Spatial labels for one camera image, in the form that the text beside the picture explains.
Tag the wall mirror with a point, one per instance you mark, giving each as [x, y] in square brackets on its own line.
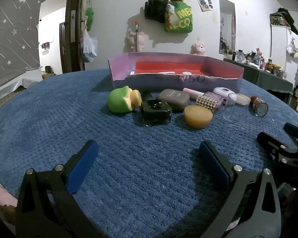
[227, 17]

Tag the black bag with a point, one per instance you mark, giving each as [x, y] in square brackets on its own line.
[155, 6]

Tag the pink plush bear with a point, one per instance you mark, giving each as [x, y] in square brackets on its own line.
[199, 49]

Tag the lilac round device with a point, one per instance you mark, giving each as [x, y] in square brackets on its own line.
[223, 91]

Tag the person's right forearm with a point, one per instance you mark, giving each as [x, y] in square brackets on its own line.
[296, 208]

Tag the green plush toy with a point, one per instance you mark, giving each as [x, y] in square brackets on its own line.
[90, 17]

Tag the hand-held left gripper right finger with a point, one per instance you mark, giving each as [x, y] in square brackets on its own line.
[212, 163]

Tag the row of cosmetic bottles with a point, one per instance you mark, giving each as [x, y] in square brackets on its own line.
[257, 59]

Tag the pale pink plush toy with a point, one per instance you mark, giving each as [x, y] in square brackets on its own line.
[142, 39]

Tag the white hanging plush toy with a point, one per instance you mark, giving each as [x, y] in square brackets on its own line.
[294, 49]

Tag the gold studded small case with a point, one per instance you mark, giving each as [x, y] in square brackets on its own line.
[206, 103]

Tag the clear round plastic lid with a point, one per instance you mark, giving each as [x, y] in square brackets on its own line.
[234, 99]

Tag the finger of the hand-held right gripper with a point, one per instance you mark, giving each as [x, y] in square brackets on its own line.
[270, 142]
[296, 131]

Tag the purple nail polish pink cap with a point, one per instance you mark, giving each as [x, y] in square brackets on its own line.
[191, 92]

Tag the translucent plastic bag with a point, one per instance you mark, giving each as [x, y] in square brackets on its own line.
[90, 49]

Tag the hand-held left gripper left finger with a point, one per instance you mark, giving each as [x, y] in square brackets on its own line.
[83, 163]

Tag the pink cloth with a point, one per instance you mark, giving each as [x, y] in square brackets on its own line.
[2, 198]

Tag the blue fluffy blanket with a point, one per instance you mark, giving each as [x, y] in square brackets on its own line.
[139, 166]

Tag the black nail polish bottle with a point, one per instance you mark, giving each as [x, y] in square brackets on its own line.
[155, 114]

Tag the table with dark cloth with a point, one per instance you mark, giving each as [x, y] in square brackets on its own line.
[263, 79]

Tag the pink cardboard box red inside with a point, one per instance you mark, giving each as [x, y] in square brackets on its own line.
[164, 81]

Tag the grey-brown rounded case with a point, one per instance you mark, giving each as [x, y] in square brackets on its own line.
[173, 98]

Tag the white cabinet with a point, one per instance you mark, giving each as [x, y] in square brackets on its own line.
[278, 44]

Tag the photo wall poster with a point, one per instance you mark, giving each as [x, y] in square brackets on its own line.
[204, 1]

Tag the brown glitter jar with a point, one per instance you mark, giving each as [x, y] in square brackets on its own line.
[260, 107]

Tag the dark wooden door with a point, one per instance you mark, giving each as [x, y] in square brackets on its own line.
[74, 42]

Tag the green tote bag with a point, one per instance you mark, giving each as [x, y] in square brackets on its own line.
[181, 22]

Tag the dark patterned storage bag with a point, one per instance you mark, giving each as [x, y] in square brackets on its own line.
[280, 18]

